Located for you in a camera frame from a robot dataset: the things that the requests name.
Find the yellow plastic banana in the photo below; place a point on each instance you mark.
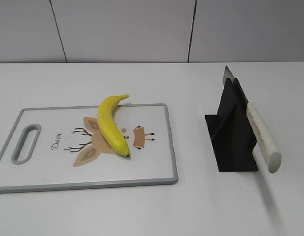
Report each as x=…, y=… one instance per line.
x=107, y=125

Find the white-handled kitchen knife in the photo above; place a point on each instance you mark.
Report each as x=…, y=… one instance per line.
x=265, y=140

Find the black knife stand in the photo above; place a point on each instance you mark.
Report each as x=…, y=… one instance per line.
x=231, y=135

